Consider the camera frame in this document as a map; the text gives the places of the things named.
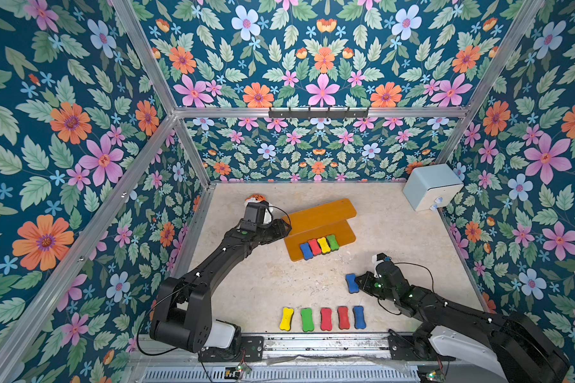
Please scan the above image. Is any blue eraser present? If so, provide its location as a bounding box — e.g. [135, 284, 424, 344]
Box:
[345, 273, 359, 294]
[300, 243, 314, 260]

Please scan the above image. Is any red eraser shelf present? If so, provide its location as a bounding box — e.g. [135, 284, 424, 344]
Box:
[308, 239, 322, 256]

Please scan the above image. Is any blue eraser shelf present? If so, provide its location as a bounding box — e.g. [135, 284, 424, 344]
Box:
[352, 306, 367, 330]

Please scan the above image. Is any red eraser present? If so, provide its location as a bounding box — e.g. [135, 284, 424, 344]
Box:
[320, 307, 333, 331]
[337, 306, 351, 330]

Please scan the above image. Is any yellow eraser shelf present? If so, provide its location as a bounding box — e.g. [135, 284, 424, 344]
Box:
[279, 307, 294, 332]
[316, 237, 332, 255]

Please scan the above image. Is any green eraser shelf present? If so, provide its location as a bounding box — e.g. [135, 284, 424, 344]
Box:
[326, 235, 340, 252]
[300, 307, 315, 333]

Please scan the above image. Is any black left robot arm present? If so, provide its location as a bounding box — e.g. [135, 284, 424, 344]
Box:
[149, 219, 292, 354]

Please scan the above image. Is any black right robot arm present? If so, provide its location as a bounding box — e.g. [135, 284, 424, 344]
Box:
[356, 266, 570, 382]

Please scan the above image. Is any white orange plush toy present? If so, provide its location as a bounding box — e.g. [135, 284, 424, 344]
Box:
[244, 194, 268, 206]

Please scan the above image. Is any right small circuit board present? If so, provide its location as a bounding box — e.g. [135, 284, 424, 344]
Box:
[418, 370, 447, 383]

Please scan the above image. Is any small green circuit board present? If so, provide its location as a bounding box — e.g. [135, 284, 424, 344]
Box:
[222, 365, 252, 381]

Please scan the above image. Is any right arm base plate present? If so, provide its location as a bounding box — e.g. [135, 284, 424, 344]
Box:
[387, 329, 456, 362]

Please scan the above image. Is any pale blue wall box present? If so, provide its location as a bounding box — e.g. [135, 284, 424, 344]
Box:
[402, 164, 464, 212]

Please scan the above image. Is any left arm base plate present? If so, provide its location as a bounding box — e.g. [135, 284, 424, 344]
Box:
[198, 336, 265, 363]

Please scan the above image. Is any black hook rail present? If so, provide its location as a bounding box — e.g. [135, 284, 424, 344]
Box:
[268, 107, 370, 120]

